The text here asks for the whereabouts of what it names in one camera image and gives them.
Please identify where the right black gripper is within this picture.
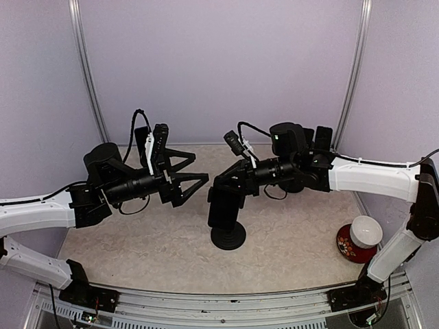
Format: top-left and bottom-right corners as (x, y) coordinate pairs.
(213, 155), (297, 196)

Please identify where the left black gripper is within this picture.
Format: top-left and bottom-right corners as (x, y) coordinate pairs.
(104, 148), (209, 206)

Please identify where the black pole phone stand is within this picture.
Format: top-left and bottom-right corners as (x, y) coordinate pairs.
(278, 179), (305, 193)
(206, 186), (248, 251)

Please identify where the black phone blue edge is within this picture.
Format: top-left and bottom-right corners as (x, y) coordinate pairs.
(134, 126), (150, 167)
(314, 126), (333, 151)

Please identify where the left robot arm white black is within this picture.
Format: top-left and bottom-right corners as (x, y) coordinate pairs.
(1, 109), (209, 305)

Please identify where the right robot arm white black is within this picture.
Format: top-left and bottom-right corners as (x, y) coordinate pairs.
(208, 122), (438, 304)

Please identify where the red floral plate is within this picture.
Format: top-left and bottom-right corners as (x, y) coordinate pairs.
(336, 224), (378, 264)

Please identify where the white bowl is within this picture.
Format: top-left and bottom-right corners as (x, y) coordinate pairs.
(350, 215), (383, 249)

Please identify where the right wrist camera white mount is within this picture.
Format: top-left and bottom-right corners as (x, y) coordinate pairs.
(224, 130), (259, 169)

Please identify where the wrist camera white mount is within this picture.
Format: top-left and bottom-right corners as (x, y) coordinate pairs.
(145, 123), (169, 175)
(224, 130), (259, 169)

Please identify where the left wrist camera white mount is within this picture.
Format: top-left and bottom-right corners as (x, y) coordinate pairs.
(145, 123), (169, 175)

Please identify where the front aluminium rail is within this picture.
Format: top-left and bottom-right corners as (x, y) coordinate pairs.
(24, 272), (425, 328)

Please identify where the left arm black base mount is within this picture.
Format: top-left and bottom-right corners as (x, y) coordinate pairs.
(59, 285), (119, 313)

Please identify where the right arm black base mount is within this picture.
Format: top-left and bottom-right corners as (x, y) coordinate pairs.
(327, 286), (387, 313)

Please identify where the right aluminium frame post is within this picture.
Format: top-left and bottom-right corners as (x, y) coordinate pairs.
(332, 0), (372, 150)

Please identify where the aluminium frame post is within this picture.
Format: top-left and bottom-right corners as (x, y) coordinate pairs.
(69, 0), (110, 143)
(332, 0), (372, 150)

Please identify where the left aluminium frame post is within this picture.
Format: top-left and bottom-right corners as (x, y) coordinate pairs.
(69, 0), (110, 143)

